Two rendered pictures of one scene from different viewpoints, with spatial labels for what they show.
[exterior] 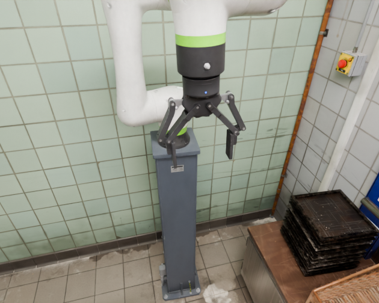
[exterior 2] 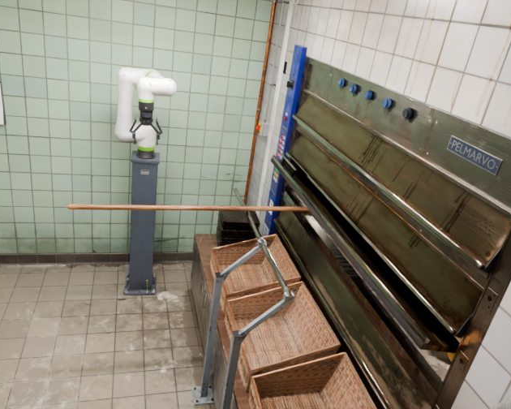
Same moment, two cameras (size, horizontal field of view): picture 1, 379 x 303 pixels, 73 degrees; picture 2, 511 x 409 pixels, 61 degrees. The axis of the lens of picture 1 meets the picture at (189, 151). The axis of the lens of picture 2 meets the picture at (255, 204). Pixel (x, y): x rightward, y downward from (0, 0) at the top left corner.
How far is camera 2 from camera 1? 2.28 m
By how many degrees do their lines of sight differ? 11
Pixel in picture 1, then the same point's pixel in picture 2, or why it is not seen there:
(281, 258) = (208, 248)
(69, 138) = (76, 152)
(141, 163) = (124, 183)
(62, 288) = (40, 279)
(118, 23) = (122, 88)
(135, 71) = (127, 110)
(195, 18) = (143, 95)
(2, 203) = (13, 195)
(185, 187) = (149, 187)
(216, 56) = (149, 105)
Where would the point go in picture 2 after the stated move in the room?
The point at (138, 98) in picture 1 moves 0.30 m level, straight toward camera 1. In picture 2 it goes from (126, 124) to (124, 137)
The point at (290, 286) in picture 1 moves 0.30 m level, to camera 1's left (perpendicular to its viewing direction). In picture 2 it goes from (207, 258) to (167, 253)
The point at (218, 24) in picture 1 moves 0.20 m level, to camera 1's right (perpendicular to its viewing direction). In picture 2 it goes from (149, 96) to (183, 101)
